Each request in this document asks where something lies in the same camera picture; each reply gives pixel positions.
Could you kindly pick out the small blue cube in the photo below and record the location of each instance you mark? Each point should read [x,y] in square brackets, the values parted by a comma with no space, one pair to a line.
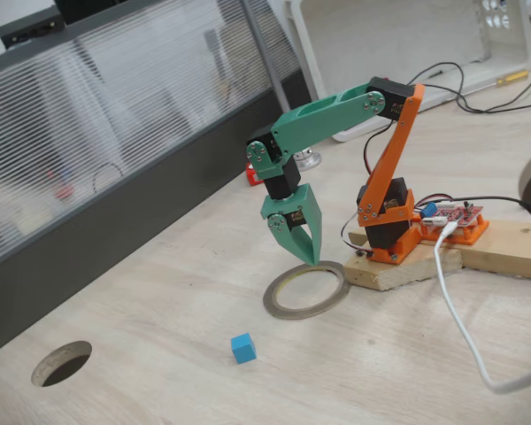
[243,350]

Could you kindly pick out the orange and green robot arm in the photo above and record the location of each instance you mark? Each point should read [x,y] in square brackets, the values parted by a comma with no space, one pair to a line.
[318,117]

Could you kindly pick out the silver metal knob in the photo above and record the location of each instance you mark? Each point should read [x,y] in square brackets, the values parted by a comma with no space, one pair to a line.
[307,160]

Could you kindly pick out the flat red box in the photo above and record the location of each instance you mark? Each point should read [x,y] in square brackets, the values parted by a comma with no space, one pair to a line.
[251,176]

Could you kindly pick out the wooden base block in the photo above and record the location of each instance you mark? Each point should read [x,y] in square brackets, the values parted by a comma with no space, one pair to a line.
[402,274]

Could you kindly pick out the red controller circuit board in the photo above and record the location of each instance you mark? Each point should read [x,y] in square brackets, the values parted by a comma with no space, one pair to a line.
[460,214]

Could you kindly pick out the light wooden plank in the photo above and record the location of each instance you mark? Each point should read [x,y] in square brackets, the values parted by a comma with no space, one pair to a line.
[504,252]

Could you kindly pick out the ribbed glass desk partition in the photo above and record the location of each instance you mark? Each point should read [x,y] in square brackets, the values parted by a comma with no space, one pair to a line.
[115,110]

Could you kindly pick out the black electronic box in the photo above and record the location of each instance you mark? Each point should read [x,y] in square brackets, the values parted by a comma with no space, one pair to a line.
[26,26]

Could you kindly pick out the orange circuit board mount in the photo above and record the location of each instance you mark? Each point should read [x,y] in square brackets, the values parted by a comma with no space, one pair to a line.
[473,234]

